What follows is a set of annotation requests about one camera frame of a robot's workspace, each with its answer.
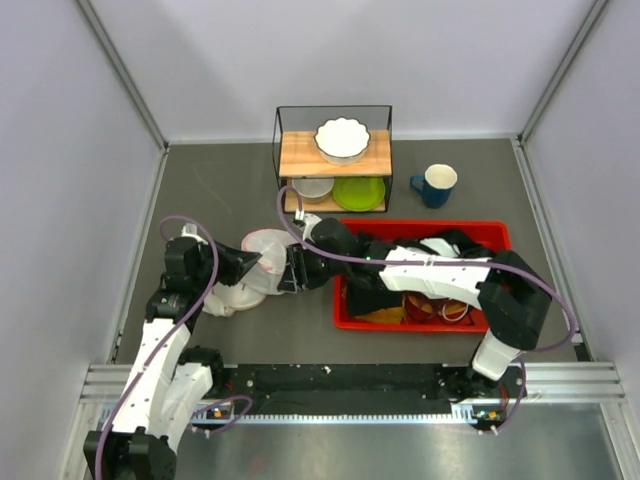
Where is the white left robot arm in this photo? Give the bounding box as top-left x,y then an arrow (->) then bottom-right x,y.
83,233 -> 261,479

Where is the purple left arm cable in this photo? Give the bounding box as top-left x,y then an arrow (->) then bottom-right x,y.
94,214 -> 254,480

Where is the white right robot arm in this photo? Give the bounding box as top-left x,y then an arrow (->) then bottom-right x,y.
278,214 -> 552,396

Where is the red plastic bin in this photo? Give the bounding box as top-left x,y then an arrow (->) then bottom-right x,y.
333,218 -> 511,334

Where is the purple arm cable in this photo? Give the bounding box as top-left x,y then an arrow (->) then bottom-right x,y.
277,186 -> 580,435
94,214 -> 254,480

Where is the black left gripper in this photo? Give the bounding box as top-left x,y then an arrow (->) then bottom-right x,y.
193,236 -> 261,291

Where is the white mesh laundry bag pink zipper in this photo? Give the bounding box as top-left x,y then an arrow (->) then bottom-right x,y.
241,228 -> 295,295

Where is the blue mug white interior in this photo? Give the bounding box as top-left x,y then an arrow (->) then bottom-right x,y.
409,164 -> 458,209

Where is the green plate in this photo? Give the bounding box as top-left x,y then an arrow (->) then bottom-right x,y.
332,177 -> 386,212

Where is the cream mesh laundry bag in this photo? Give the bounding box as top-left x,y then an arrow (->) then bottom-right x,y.
203,283 -> 266,318

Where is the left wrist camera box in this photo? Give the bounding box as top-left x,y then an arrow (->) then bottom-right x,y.
180,223 -> 207,243

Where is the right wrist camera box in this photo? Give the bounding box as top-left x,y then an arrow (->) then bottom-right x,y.
293,209 -> 322,240

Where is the black garment in bin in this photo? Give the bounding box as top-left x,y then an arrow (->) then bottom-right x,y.
346,284 -> 404,317

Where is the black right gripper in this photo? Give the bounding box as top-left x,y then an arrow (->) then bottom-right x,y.
278,241 -> 350,294

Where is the black wire wooden shelf rack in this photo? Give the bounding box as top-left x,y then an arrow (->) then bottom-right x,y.
272,105 -> 393,213

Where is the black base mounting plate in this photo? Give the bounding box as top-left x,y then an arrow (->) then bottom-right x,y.
213,364 -> 522,416

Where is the aluminium frame rail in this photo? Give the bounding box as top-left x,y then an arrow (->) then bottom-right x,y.
79,362 -> 626,426

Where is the white scalloped bowl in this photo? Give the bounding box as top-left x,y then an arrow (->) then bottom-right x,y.
314,117 -> 371,166

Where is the grey metal bowl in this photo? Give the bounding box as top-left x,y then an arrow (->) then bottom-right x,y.
291,178 -> 334,203

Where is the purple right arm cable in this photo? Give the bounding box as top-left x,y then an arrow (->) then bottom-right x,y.
277,186 -> 580,435

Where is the white bra in bin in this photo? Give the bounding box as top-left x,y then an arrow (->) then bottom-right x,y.
420,237 -> 460,258

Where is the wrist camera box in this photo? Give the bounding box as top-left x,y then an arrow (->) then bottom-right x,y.
293,209 -> 322,240
180,223 -> 207,243

